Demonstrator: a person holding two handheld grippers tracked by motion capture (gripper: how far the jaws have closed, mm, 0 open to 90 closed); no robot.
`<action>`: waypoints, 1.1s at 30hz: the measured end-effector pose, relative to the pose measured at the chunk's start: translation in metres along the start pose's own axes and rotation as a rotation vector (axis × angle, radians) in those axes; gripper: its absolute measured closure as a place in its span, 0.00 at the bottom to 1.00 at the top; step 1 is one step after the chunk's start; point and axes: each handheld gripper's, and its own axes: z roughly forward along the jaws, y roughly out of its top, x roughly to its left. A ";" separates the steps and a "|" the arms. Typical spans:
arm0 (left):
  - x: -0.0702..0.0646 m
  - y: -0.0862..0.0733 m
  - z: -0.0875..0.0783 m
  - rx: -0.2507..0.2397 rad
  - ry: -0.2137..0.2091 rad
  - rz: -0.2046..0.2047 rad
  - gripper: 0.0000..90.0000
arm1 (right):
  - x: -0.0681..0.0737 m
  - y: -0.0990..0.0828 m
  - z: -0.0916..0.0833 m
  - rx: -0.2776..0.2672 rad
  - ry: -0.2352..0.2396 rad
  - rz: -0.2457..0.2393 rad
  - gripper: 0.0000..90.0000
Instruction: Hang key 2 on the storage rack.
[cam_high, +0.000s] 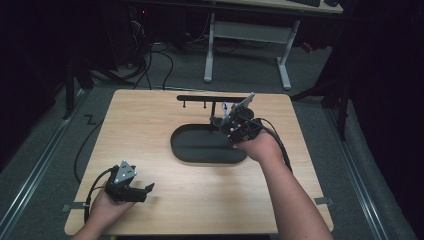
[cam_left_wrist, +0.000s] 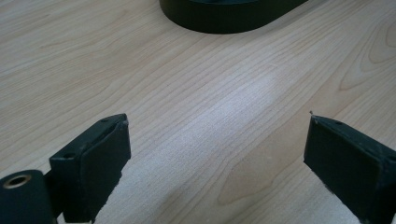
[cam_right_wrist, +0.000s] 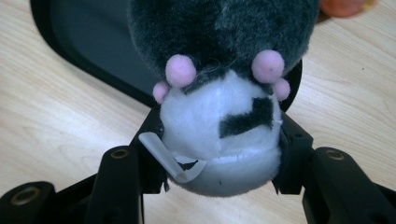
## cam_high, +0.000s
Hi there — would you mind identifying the right hand-held gripper cable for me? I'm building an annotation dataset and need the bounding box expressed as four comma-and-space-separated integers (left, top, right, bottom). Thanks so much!
244, 115, 294, 175

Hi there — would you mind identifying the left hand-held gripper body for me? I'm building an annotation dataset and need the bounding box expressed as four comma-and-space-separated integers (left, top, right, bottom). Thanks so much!
104, 160, 148, 204

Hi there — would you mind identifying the bundle of black cables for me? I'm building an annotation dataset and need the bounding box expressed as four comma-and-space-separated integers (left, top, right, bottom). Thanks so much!
128, 19, 175, 91

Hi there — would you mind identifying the black keyboard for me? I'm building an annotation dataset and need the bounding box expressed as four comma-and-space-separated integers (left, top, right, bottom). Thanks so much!
287, 0, 322, 8

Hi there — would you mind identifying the person's right hand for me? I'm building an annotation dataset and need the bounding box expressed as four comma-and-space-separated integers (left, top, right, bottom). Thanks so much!
232, 129, 285, 165

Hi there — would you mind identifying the white-legged wooden desk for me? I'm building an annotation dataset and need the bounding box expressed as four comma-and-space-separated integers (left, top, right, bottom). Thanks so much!
203, 0, 344, 91

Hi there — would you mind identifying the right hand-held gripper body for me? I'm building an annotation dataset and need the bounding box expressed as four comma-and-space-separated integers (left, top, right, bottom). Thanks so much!
227, 92, 265, 145

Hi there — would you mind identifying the grey tape piece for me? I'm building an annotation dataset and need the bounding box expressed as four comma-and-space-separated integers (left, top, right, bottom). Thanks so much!
61, 201, 88, 213
313, 196, 335, 206

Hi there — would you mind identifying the person's left hand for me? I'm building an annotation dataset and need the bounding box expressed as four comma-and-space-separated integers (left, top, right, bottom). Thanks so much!
86, 189, 137, 232

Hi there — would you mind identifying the black metal stand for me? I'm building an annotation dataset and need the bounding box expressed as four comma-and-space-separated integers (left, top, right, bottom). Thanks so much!
62, 54, 136, 120
290, 74, 352, 142

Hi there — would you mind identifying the hand-held gripper cable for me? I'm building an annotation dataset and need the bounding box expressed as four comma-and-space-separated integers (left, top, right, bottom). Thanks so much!
244, 115, 294, 175
83, 167, 117, 224

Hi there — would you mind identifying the left hand-held gripper cable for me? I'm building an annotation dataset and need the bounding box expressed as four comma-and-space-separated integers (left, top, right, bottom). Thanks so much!
83, 167, 117, 224

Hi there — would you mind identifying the black floor cable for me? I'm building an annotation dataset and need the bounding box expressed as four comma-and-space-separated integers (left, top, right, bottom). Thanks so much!
73, 119, 105, 184

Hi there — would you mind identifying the metal floor rail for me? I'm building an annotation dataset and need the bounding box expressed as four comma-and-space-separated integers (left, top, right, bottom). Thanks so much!
323, 107, 390, 240
0, 89, 86, 236

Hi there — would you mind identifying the black hook stand with tray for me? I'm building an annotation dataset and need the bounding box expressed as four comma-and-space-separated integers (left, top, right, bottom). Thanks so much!
169, 94, 253, 165

